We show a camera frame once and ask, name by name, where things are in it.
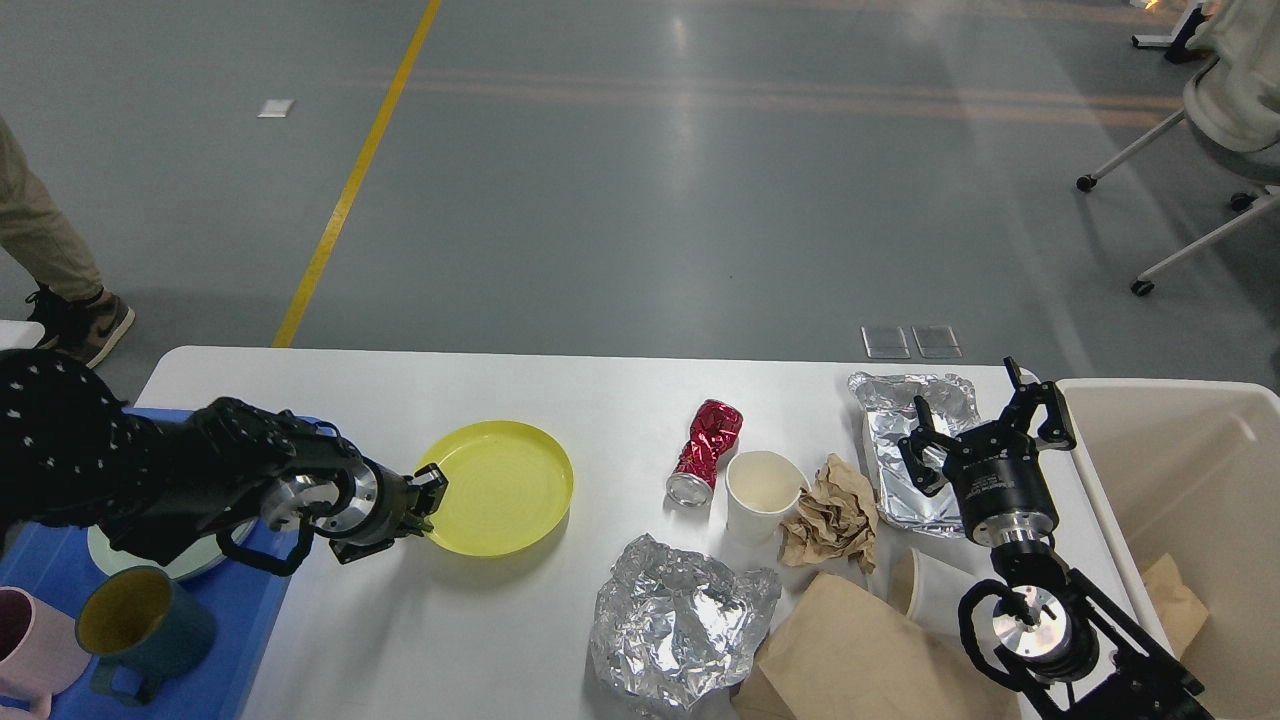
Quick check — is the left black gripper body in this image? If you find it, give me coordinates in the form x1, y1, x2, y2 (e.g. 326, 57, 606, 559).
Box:
262, 459, 426, 565

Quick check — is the floor socket plate left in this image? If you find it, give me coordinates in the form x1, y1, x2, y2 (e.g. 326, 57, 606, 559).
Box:
861, 325, 913, 360

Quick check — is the dark teal mug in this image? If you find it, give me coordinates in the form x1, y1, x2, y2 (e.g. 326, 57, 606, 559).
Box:
76, 566, 218, 707

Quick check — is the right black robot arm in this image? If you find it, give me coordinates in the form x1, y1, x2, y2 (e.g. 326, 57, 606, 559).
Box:
897, 357, 1210, 719

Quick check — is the white office chair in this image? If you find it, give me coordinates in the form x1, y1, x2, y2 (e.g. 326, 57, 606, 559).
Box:
1075, 1, 1279, 297

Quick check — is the brown paper in bin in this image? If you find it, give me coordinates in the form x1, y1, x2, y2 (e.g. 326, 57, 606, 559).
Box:
1140, 553, 1210, 659

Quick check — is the crushed red can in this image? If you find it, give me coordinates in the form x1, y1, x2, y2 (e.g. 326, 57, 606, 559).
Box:
666, 398, 744, 507

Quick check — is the floor socket plate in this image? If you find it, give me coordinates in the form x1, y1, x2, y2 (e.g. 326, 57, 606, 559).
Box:
861, 325, 913, 360
911, 325, 964, 359

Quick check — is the white floor marker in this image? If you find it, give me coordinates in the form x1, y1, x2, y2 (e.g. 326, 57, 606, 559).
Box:
257, 97, 296, 119

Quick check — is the beige plastic bin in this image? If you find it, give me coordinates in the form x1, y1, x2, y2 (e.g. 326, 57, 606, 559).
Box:
1060, 378, 1279, 719

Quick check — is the white side table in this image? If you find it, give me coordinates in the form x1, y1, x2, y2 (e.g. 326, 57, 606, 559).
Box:
0, 319, 45, 351

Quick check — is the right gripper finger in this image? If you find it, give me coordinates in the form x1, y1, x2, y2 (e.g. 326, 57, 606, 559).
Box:
1004, 356, 1076, 451
897, 395, 947, 497

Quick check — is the floor socket plate right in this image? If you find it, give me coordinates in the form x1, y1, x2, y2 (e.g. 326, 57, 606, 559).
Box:
911, 325, 964, 359

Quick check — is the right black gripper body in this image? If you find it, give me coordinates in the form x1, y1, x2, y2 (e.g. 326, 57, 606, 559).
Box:
940, 419, 1059, 547

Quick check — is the crumpled aluminium foil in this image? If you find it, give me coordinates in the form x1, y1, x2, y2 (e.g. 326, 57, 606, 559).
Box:
588, 534, 783, 719

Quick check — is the pink mug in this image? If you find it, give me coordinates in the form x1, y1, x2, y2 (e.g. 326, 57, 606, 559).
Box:
1, 585, 91, 719

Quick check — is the aluminium foil tray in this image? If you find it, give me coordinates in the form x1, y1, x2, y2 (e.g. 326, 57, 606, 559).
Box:
847, 372, 982, 539

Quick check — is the brown paper bag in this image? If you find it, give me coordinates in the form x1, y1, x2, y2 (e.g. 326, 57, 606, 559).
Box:
730, 573, 1021, 719

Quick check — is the person in khaki trousers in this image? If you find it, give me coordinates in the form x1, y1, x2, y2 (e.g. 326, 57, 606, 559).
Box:
1, 122, 136, 369

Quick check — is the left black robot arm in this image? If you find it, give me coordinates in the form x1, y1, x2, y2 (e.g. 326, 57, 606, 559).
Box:
1, 348, 448, 577

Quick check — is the tipped white paper cup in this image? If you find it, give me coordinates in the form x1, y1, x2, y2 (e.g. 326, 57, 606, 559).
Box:
886, 548, 980, 643

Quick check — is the crumpled brown paper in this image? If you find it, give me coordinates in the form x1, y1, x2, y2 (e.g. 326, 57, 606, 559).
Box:
780, 454, 879, 577

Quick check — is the pale green plate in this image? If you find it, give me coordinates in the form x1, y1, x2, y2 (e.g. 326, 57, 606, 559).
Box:
87, 527, 227, 582

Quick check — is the yellow plate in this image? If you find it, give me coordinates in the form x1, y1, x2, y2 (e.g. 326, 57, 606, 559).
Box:
421, 420, 575, 559

